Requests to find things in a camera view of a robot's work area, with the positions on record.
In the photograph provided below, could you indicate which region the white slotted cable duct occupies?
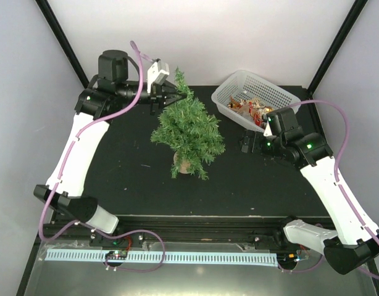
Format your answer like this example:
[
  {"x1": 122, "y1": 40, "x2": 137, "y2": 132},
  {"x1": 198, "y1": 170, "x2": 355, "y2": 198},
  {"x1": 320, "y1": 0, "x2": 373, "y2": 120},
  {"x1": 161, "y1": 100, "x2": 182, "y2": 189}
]
[{"x1": 44, "y1": 249, "x2": 278, "y2": 267}]

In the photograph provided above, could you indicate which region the white plastic basket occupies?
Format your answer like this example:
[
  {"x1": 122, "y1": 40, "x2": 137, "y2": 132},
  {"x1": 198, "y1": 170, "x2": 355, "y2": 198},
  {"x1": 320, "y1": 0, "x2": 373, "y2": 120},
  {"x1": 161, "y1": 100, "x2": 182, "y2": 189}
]
[{"x1": 212, "y1": 70, "x2": 300, "y2": 132}]

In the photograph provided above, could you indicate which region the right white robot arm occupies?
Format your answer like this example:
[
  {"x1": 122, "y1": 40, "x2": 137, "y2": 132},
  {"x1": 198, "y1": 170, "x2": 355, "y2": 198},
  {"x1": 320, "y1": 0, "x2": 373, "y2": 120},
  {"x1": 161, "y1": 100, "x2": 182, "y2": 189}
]
[{"x1": 241, "y1": 108, "x2": 379, "y2": 274}]

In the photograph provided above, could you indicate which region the pile of christmas ornaments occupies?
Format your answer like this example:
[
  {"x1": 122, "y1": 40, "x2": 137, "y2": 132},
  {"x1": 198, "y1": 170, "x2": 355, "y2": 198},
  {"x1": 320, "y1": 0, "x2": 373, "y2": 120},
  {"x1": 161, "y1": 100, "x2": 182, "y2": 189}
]
[{"x1": 227, "y1": 96, "x2": 274, "y2": 129}]

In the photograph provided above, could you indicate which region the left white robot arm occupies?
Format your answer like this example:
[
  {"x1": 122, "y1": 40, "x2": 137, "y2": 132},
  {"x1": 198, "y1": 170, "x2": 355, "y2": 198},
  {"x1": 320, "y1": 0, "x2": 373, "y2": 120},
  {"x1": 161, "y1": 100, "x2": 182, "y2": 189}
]
[{"x1": 33, "y1": 50, "x2": 184, "y2": 246}]

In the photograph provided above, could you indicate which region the black frame post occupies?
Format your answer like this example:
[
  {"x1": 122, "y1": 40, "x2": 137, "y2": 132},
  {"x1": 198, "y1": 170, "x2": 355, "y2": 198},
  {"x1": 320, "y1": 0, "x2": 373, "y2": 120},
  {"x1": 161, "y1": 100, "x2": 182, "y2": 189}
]
[
  {"x1": 35, "y1": 0, "x2": 89, "y2": 88},
  {"x1": 307, "y1": 0, "x2": 369, "y2": 93}
]

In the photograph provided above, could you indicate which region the black aluminium rail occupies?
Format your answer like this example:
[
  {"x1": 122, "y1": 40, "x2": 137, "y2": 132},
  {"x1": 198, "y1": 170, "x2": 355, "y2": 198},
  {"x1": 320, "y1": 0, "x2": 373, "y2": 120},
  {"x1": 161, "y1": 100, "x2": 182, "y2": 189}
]
[{"x1": 43, "y1": 215, "x2": 332, "y2": 247}]

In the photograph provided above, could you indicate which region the small green christmas tree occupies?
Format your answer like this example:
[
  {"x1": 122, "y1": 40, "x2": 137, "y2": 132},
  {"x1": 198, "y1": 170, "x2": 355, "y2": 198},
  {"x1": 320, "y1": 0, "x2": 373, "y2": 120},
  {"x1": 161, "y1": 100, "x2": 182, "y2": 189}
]
[{"x1": 151, "y1": 68, "x2": 225, "y2": 180}]

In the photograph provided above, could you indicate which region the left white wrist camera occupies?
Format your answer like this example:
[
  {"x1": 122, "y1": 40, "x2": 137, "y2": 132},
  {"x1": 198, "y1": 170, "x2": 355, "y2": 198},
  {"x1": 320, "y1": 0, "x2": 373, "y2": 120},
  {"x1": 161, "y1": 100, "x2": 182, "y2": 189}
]
[{"x1": 147, "y1": 60, "x2": 170, "y2": 94}]

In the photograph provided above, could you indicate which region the right circuit board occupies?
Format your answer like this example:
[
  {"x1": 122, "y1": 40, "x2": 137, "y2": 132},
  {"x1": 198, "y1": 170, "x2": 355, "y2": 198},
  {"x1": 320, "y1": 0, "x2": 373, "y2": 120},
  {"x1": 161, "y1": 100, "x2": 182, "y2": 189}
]
[{"x1": 277, "y1": 253, "x2": 301, "y2": 263}]

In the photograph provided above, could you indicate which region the left circuit board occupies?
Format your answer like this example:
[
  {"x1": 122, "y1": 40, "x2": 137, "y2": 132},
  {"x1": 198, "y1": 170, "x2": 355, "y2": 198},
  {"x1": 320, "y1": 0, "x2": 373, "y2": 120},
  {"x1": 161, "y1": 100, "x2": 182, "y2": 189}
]
[{"x1": 105, "y1": 250, "x2": 128, "y2": 260}]

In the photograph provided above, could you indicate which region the right black frame post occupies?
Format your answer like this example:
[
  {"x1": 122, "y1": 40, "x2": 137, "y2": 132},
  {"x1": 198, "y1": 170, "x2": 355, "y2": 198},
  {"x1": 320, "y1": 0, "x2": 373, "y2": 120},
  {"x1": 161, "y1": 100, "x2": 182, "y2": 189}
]
[{"x1": 307, "y1": 0, "x2": 369, "y2": 93}]

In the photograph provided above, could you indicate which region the circuit board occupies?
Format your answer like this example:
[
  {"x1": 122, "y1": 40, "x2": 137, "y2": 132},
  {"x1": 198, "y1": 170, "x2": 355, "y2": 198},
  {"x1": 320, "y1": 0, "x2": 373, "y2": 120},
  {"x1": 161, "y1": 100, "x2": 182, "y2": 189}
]
[
  {"x1": 277, "y1": 253, "x2": 301, "y2": 263},
  {"x1": 105, "y1": 250, "x2": 128, "y2": 260}
]

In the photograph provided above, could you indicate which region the left black frame post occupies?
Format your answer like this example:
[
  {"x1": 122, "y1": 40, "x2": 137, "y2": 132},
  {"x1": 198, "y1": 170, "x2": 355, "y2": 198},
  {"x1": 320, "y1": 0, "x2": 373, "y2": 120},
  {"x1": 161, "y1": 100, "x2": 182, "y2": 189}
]
[{"x1": 35, "y1": 0, "x2": 89, "y2": 88}]

